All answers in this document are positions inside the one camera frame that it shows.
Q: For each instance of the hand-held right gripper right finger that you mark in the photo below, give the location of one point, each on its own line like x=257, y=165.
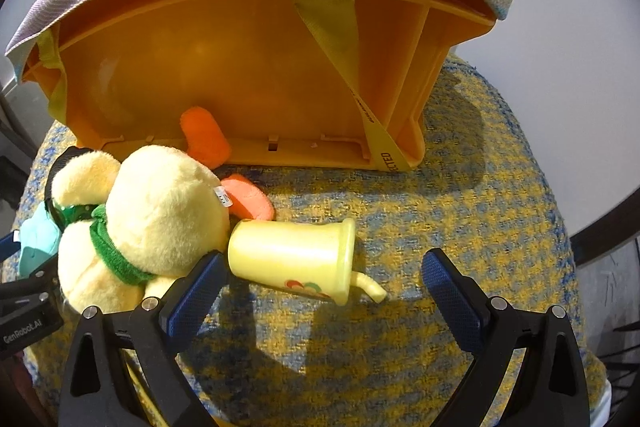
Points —
x=450, y=299

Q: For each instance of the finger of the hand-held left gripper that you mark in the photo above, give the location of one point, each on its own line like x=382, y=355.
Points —
x=7, y=246
x=35, y=277

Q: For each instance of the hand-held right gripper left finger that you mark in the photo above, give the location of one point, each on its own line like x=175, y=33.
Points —
x=192, y=302

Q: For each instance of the black green toy goggles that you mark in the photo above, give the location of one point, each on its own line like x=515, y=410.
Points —
x=75, y=212

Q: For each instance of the yellow plush duck toy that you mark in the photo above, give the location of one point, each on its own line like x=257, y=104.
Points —
x=160, y=207

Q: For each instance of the yellow sippy cup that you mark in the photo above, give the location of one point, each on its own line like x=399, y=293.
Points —
x=285, y=252

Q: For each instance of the orange plastic crate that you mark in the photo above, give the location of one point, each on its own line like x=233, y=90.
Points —
x=225, y=57

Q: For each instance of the teal fabric piece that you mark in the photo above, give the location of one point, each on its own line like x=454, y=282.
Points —
x=37, y=237

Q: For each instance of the yellow blue checked blanket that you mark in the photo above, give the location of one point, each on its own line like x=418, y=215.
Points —
x=400, y=207

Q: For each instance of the dark glass door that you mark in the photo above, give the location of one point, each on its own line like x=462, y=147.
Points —
x=610, y=232

